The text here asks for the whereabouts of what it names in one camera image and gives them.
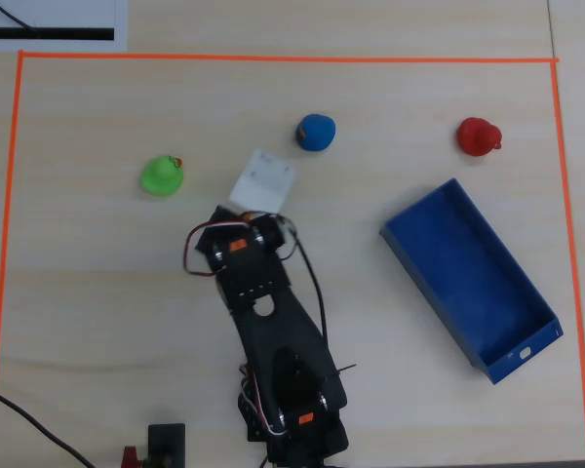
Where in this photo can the orange tape strip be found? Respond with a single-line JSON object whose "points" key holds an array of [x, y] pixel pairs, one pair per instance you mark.
{"points": [[5, 244], [571, 244], [292, 58]]}

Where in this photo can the green rubber duck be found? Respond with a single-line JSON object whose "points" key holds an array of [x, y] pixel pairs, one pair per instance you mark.
{"points": [[161, 178]]}

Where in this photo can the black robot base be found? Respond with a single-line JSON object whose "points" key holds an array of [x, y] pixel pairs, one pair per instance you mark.
{"points": [[317, 446]]}

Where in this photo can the red stand knob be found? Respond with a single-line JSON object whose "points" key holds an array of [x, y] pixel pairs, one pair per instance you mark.
{"points": [[129, 458]]}

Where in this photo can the blue rectangular open box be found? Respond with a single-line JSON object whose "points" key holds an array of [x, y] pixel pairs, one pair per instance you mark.
{"points": [[468, 273]]}

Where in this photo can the blue rubber duck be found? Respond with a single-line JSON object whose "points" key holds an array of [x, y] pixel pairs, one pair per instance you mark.
{"points": [[317, 132]]}

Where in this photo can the white paper with black bar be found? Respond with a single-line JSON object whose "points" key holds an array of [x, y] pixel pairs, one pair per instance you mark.
{"points": [[53, 19]]}

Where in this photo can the red rubber duck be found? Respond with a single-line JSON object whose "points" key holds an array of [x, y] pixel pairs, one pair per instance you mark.
{"points": [[477, 137]]}

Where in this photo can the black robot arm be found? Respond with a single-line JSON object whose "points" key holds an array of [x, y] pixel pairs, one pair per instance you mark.
{"points": [[283, 331]]}

